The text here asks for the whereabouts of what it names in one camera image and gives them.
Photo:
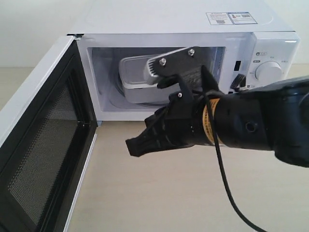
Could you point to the white microwave oven body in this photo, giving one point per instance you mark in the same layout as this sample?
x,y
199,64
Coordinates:
x,y
110,30

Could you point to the white plastic food container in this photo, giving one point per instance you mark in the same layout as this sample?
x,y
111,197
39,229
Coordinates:
x,y
135,88

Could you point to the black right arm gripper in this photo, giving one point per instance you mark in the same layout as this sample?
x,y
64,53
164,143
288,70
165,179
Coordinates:
x,y
186,121

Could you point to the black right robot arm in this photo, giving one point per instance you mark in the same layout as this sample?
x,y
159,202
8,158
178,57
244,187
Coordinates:
x,y
273,118

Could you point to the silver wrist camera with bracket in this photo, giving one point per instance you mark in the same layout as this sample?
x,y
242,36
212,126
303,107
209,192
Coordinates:
x,y
185,62

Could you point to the white microwave door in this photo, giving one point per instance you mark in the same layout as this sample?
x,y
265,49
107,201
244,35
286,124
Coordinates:
x,y
47,132

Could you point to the upper white control knob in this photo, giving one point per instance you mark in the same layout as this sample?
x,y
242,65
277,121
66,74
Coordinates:
x,y
269,69

